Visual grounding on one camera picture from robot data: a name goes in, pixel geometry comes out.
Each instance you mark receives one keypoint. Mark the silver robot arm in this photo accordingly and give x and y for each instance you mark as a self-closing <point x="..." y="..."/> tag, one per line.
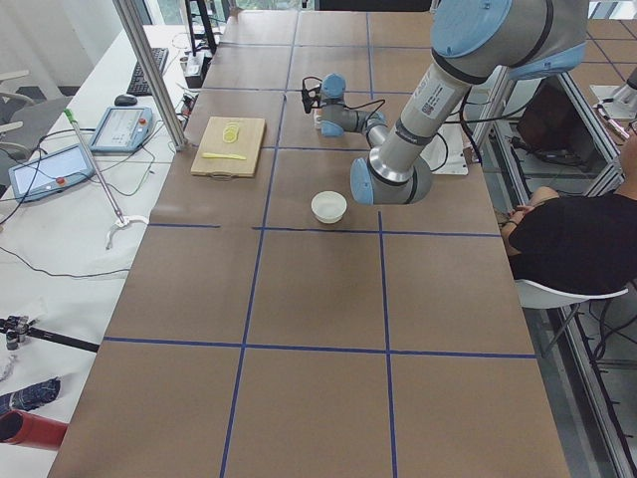
<point x="534" y="39"/>

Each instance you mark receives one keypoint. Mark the white ceramic bowl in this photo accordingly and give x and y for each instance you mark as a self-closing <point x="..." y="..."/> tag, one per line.
<point x="328" y="207"/>

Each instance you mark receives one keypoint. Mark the bamboo cutting board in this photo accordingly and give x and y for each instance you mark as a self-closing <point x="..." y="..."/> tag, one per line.
<point x="250" y="138"/>

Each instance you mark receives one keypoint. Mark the yellow plastic knife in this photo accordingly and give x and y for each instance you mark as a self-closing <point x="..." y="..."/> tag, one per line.
<point x="228" y="156"/>

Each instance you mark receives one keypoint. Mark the reacher grabber stick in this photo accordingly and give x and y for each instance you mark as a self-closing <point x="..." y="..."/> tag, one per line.
<point x="121" y="220"/>

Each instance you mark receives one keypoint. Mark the teach pendant far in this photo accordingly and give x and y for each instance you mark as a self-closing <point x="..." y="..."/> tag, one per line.
<point x="122" y="130"/>

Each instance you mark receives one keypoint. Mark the teach pendant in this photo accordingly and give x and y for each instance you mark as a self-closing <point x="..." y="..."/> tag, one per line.
<point x="52" y="173"/>
<point x="122" y="130"/>

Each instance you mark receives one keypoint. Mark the black computer mouse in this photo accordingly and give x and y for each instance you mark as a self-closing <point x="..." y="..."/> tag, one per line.
<point x="125" y="100"/>

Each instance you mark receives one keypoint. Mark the seated person black shirt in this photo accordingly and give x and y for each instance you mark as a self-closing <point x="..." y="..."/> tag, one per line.
<point x="577" y="244"/>

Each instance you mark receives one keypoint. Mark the teach pendant near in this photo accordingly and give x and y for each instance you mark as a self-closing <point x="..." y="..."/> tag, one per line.
<point x="52" y="173"/>

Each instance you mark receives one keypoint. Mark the red cylinder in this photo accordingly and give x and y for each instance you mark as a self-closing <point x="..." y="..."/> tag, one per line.
<point x="25" y="429"/>

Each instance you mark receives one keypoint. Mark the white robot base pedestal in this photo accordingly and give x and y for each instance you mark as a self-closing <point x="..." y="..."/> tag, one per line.
<point x="445" y="153"/>

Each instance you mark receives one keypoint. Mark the aluminium frame post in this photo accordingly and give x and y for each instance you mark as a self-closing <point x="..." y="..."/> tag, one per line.
<point x="136" y="35"/>

